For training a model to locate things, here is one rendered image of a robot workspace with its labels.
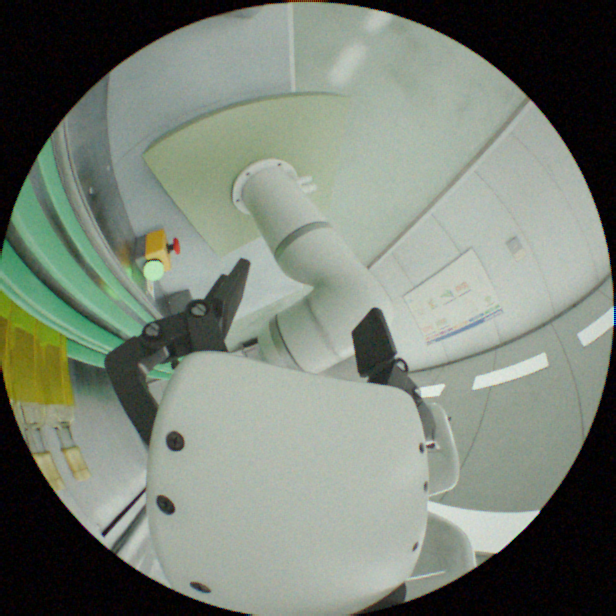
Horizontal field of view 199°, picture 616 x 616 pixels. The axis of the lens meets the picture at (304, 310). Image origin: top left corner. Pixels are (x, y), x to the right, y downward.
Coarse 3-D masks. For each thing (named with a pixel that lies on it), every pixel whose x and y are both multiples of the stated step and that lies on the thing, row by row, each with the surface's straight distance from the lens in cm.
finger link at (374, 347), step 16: (368, 320) 13; (384, 320) 12; (352, 336) 14; (368, 336) 12; (384, 336) 11; (368, 352) 12; (384, 352) 11; (368, 368) 12; (384, 368) 11; (416, 400) 12
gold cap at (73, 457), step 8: (72, 448) 33; (64, 456) 33; (72, 456) 33; (80, 456) 33; (72, 464) 33; (80, 464) 33; (72, 472) 34; (80, 472) 33; (88, 472) 34; (80, 480) 33
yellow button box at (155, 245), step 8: (152, 232) 44; (160, 232) 43; (144, 240) 44; (152, 240) 42; (160, 240) 41; (136, 248) 43; (144, 248) 42; (152, 248) 41; (160, 248) 40; (168, 248) 43; (136, 256) 41; (144, 256) 40; (152, 256) 40; (160, 256) 40; (168, 256) 43; (168, 264) 42
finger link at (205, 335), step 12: (192, 300) 8; (204, 300) 8; (192, 312) 8; (204, 312) 8; (192, 324) 7; (204, 324) 7; (216, 324) 7; (192, 336) 7; (204, 336) 7; (216, 336) 7; (204, 348) 6; (216, 348) 6
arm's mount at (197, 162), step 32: (288, 96) 31; (320, 96) 33; (192, 128) 28; (224, 128) 29; (256, 128) 30; (288, 128) 32; (320, 128) 35; (160, 160) 29; (192, 160) 29; (224, 160) 30; (256, 160) 32; (288, 160) 35; (320, 160) 38; (192, 192) 32; (224, 192) 33; (320, 192) 44; (192, 224) 36; (224, 224) 38
